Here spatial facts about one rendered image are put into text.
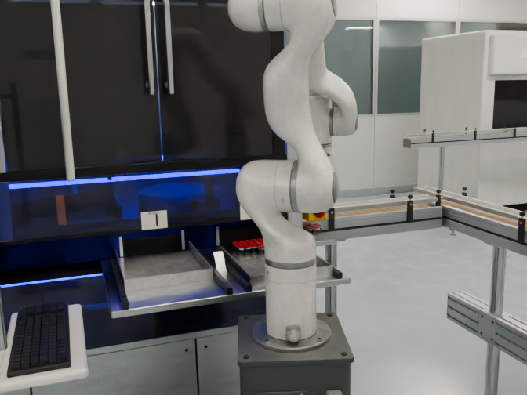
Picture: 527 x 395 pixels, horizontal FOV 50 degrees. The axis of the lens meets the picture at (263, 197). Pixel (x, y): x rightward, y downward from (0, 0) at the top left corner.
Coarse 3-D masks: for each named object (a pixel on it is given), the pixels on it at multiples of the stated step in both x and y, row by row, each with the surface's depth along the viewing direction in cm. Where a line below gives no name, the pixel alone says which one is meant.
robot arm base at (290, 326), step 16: (272, 272) 129; (288, 272) 127; (304, 272) 128; (272, 288) 130; (288, 288) 128; (304, 288) 128; (272, 304) 130; (288, 304) 128; (304, 304) 129; (272, 320) 131; (288, 320) 129; (304, 320) 130; (256, 336) 133; (272, 336) 132; (288, 336) 130; (304, 336) 131; (320, 336) 133; (288, 352) 127
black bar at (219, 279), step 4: (200, 252) 191; (204, 256) 187; (208, 260) 182; (212, 264) 178; (216, 272) 171; (216, 276) 167; (220, 276) 167; (216, 280) 167; (220, 280) 164; (224, 280) 164; (220, 284) 163; (224, 284) 160; (228, 284) 160; (224, 288) 159; (228, 288) 157; (232, 288) 158; (228, 292) 157; (232, 292) 158
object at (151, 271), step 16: (128, 256) 195; (144, 256) 194; (160, 256) 194; (176, 256) 193; (192, 256) 193; (128, 272) 178; (144, 272) 178; (160, 272) 177; (176, 272) 177; (192, 272) 168; (208, 272) 169; (128, 288) 162; (144, 288) 164
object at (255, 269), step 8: (224, 256) 188; (232, 256) 192; (232, 264) 179; (240, 264) 183; (248, 264) 183; (256, 264) 183; (264, 264) 183; (320, 264) 178; (328, 264) 172; (240, 272) 171; (248, 272) 176; (256, 272) 175; (264, 272) 175; (320, 272) 169; (328, 272) 170; (248, 280) 164; (256, 280) 163; (264, 280) 163
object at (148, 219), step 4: (144, 212) 186; (148, 212) 186; (152, 212) 187; (156, 212) 187; (160, 212) 188; (164, 212) 188; (144, 216) 186; (148, 216) 186; (152, 216) 187; (160, 216) 188; (164, 216) 188; (144, 220) 186; (148, 220) 187; (152, 220) 187; (160, 220) 188; (164, 220) 188; (144, 224) 186; (148, 224) 187; (152, 224) 187; (160, 224) 188; (164, 224) 189; (144, 228) 187; (148, 228) 187; (152, 228) 188; (156, 228) 188
